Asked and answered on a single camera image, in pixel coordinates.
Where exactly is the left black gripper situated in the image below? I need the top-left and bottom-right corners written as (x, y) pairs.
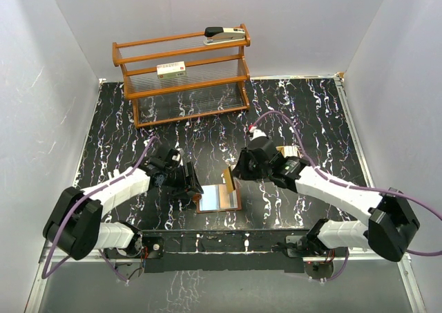
top-left (163, 162), bottom-right (202, 199)

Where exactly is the brown leather card holder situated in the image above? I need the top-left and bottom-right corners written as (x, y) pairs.
top-left (192, 184), bottom-right (242, 214)

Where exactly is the yellow VIP credit card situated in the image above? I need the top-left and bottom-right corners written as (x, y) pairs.
top-left (218, 184), bottom-right (239, 210)

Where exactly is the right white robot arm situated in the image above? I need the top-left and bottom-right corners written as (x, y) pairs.
top-left (231, 137), bottom-right (420, 262)

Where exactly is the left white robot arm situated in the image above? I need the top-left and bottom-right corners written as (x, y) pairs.
top-left (43, 145), bottom-right (204, 260)

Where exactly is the stack of cards in tray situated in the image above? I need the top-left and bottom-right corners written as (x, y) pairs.
top-left (276, 146), bottom-right (300, 158)

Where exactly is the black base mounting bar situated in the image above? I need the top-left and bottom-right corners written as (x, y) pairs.
top-left (140, 228), bottom-right (349, 275)

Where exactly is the wooden three-tier shelf rack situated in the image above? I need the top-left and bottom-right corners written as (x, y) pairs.
top-left (112, 23), bottom-right (251, 128)

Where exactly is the white and red staples box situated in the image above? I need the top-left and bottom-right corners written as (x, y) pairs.
top-left (156, 61), bottom-right (186, 79)

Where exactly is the black and beige stapler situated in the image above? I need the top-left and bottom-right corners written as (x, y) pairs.
top-left (203, 26), bottom-right (246, 46)

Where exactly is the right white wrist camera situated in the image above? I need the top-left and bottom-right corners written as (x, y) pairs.
top-left (249, 126), bottom-right (267, 140)

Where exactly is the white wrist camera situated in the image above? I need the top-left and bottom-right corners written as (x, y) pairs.
top-left (172, 153), bottom-right (182, 163)
top-left (249, 126), bottom-right (267, 140)

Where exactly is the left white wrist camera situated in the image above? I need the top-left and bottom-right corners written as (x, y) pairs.
top-left (172, 153), bottom-right (182, 163)

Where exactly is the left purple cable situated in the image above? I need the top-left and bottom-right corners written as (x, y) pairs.
top-left (41, 135), bottom-right (163, 283)

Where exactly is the purple cable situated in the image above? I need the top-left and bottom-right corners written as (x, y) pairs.
top-left (41, 135), bottom-right (163, 283)
top-left (249, 111), bottom-right (442, 281)

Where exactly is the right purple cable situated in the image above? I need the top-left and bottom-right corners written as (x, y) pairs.
top-left (249, 111), bottom-right (442, 281)

